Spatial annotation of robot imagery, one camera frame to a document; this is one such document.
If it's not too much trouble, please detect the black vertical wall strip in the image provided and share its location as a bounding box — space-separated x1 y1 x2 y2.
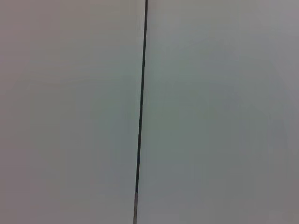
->
133 0 150 224

